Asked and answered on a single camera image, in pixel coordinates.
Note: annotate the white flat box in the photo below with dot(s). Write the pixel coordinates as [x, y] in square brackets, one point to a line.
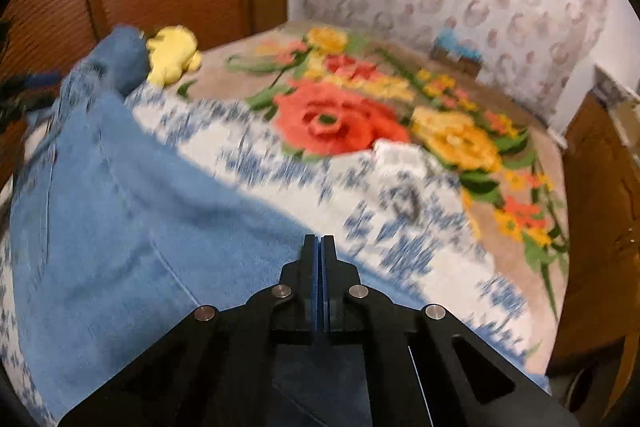
[610, 84]

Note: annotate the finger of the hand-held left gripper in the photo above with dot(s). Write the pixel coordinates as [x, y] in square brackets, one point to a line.
[42, 81]
[35, 104]

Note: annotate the blue denim pants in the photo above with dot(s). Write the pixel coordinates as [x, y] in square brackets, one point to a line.
[125, 232]

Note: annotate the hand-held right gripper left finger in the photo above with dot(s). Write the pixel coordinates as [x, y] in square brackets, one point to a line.
[313, 277]

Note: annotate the wooden dresser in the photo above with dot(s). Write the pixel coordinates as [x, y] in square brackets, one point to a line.
[595, 217]

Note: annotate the yellow plush toy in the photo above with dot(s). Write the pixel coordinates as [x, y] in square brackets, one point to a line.
[172, 54]

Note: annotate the white blue patterned blanket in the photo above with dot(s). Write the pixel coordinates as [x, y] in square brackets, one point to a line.
[300, 187]

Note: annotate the floral printed blanket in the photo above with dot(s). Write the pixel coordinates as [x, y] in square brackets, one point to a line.
[340, 112]

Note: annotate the small brown box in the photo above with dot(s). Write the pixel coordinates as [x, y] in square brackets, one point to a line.
[460, 66]

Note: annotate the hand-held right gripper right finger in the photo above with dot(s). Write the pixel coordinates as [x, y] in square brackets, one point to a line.
[326, 277]

